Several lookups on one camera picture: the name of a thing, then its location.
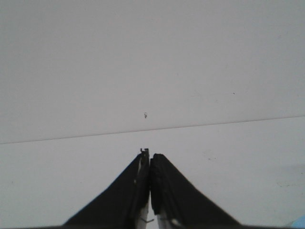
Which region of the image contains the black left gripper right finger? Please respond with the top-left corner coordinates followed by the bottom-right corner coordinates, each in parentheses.
top-left (150, 154), bottom-right (241, 226)

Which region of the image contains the light blue round plate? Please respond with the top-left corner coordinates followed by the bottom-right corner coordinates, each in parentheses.
top-left (287, 215), bottom-right (305, 229)

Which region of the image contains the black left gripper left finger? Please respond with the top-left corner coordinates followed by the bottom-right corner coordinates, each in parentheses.
top-left (63, 148), bottom-right (150, 226)

